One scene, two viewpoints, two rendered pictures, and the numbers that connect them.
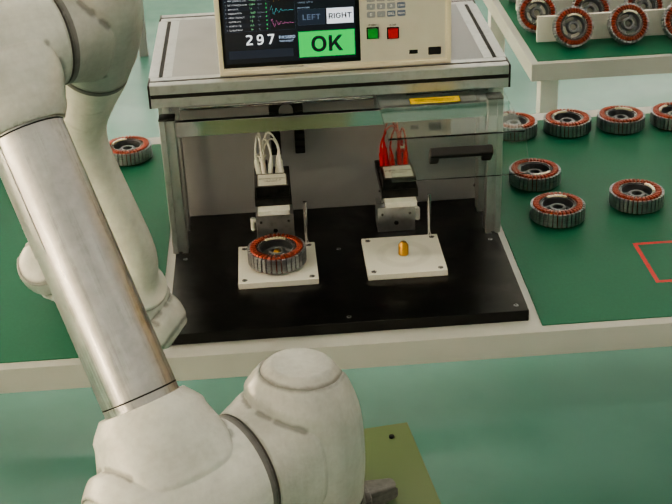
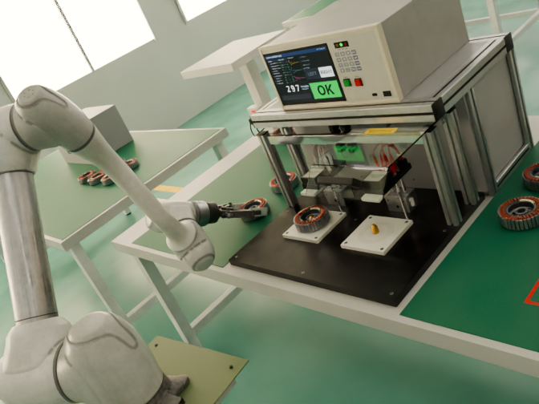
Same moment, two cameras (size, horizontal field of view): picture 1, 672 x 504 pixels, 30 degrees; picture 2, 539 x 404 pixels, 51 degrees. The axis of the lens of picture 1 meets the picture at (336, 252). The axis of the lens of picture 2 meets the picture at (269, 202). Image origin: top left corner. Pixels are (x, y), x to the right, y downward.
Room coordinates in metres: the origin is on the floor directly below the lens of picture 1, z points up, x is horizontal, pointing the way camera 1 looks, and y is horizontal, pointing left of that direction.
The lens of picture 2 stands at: (1.19, -1.15, 1.62)
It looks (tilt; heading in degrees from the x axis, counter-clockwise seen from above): 25 degrees down; 58
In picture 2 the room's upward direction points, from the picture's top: 24 degrees counter-clockwise
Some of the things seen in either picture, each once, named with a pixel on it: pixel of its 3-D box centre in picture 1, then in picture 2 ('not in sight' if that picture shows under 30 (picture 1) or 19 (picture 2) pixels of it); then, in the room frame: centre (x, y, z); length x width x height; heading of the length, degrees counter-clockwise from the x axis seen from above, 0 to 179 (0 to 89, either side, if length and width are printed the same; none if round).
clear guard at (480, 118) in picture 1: (447, 127); (374, 153); (2.13, -0.21, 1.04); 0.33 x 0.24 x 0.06; 3
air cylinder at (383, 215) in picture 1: (395, 213); (401, 199); (2.27, -0.12, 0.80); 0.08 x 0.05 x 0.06; 93
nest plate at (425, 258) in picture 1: (403, 256); (376, 234); (2.12, -0.13, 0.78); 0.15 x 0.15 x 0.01; 3
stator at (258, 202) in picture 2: not in sight; (253, 209); (2.14, 0.46, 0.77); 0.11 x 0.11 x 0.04
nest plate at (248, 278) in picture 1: (277, 264); (314, 224); (2.11, 0.11, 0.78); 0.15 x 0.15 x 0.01; 3
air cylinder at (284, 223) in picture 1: (275, 221); (338, 194); (2.26, 0.12, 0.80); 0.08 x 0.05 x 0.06; 93
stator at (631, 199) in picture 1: (636, 196); not in sight; (2.36, -0.63, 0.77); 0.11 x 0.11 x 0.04
